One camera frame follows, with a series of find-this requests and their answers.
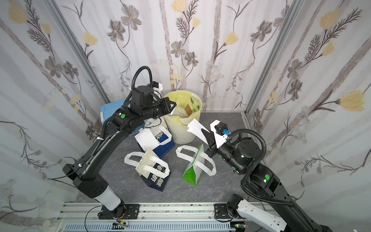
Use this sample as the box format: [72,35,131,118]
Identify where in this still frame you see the brown cardboard piece in bin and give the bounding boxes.
[184,104,193,117]

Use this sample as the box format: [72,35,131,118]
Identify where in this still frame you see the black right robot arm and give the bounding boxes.
[201,124,331,232]

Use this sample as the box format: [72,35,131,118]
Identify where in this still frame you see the yellow-green bin liner bag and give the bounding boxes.
[164,90,203,126]

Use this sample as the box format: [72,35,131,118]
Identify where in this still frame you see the white round trash bin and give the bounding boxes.
[162,90,203,145]

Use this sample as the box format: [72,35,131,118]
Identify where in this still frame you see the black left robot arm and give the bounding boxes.
[62,66,176,218]

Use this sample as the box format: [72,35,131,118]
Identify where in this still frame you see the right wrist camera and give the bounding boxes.
[210,120,230,148]

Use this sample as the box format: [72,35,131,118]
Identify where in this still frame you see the navy takeout bag by bin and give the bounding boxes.
[134,117,175,158]

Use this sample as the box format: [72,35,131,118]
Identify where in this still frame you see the green and white takeout bag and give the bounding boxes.
[176,145,217,185]

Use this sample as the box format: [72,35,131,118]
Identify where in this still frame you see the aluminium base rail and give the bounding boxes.
[54,201,290,232]

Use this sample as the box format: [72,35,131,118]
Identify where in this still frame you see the navy bag with white handles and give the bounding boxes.
[124,149,171,192]

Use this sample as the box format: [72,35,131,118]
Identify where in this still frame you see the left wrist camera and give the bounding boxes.
[152,81,163,99]

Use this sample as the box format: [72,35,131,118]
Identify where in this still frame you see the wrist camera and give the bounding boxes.
[152,81,163,99]
[210,120,230,148]

